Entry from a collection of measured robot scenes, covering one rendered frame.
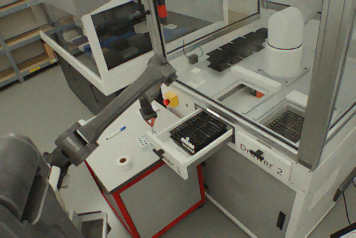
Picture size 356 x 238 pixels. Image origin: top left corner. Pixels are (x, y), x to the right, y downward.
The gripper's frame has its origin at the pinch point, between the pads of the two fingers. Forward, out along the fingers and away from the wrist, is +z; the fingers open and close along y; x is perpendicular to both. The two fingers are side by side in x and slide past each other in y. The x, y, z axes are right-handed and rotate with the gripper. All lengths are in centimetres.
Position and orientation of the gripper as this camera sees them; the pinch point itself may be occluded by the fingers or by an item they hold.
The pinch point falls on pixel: (151, 125)
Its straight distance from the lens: 147.7
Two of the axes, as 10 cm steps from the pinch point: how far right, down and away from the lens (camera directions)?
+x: -8.8, 4.0, -2.7
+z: 1.5, 7.6, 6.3
